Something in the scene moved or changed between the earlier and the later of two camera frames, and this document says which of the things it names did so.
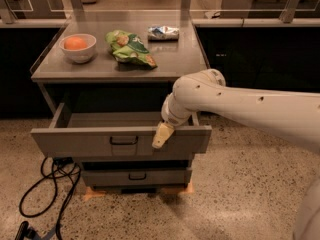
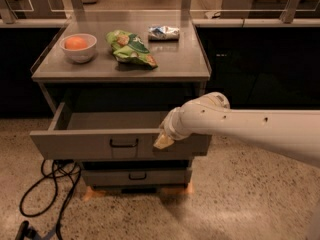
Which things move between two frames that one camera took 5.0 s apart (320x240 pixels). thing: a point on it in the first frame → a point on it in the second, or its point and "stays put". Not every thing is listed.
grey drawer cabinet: [109, 79] stays put
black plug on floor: [26, 233] stays put
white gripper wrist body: [172, 118] → [169, 124]
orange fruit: [75, 43] stays put
